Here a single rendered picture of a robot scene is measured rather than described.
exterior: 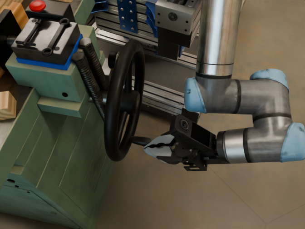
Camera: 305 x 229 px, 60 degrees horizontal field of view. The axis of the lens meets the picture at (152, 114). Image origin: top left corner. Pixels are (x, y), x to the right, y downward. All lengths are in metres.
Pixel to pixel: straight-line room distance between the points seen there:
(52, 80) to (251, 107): 0.40
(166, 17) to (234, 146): 0.57
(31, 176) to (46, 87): 0.21
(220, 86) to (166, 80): 0.93
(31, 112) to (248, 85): 0.45
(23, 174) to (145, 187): 0.85
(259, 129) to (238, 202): 0.89
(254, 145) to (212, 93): 0.13
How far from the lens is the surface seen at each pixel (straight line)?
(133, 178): 1.41
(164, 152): 0.64
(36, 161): 0.67
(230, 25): 0.54
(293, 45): 2.19
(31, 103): 0.60
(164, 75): 1.48
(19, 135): 0.59
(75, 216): 1.04
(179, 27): 0.99
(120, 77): 0.51
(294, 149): 0.56
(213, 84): 0.54
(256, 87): 0.58
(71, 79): 0.53
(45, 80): 0.56
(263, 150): 0.57
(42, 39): 0.54
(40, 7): 0.57
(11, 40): 0.63
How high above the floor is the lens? 1.34
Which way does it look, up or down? 58 degrees down
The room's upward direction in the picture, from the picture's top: straight up
